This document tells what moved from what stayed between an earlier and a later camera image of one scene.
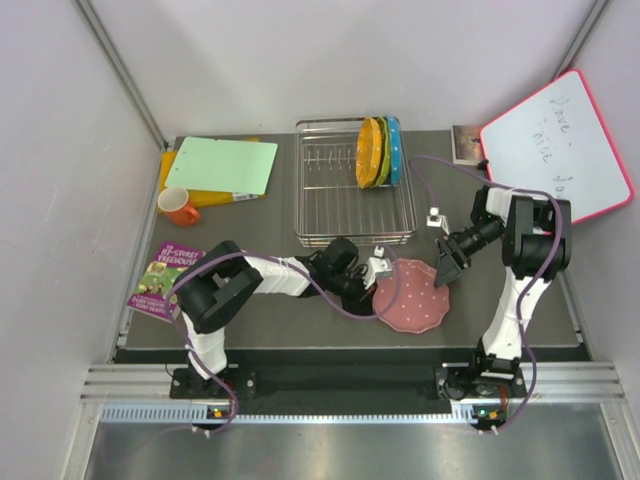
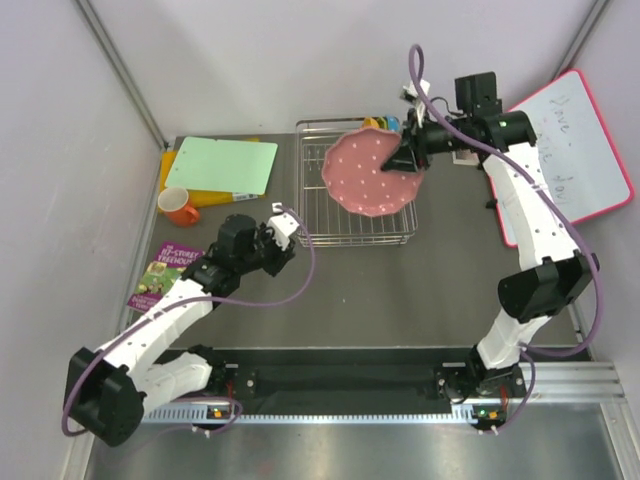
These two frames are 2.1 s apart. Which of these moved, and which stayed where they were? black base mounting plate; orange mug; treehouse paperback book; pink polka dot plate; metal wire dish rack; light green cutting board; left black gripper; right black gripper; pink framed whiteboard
Moved: pink polka dot plate; left black gripper; right black gripper
Stayed: orange mug; treehouse paperback book; light green cutting board; pink framed whiteboard; black base mounting plate; metal wire dish rack
